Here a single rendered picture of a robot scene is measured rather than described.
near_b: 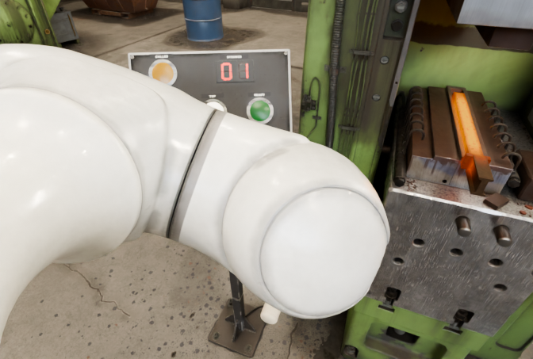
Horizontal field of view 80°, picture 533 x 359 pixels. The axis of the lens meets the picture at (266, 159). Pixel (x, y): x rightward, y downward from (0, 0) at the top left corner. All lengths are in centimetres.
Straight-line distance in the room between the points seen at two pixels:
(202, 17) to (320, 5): 437
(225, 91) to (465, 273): 75
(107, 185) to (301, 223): 10
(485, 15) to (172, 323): 152
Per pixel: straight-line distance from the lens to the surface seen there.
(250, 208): 16
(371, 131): 95
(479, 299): 107
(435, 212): 84
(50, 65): 22
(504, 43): 84
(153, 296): 172
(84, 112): 18
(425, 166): 84
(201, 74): 71
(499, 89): 129
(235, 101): 70
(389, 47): 86
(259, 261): 16
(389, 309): 118
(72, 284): 192
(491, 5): 71
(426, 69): 124
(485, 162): 80
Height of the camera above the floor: 141
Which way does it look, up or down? 36 degrees down
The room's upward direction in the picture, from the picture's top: straight up
